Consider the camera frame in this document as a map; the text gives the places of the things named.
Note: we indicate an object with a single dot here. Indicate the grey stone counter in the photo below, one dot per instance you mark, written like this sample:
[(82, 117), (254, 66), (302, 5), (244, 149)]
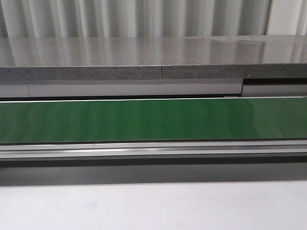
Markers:
[(165, 67)]

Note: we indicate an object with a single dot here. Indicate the aluminium conveyor frame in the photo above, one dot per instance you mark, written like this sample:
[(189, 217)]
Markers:
[(153, 152)]

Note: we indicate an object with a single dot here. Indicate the green conveyor belt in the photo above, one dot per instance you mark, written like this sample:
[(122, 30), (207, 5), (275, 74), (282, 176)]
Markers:
[(151, 120)]

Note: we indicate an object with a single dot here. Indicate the white pleated curtain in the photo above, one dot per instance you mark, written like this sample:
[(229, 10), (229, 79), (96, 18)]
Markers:
[(151, 18)]

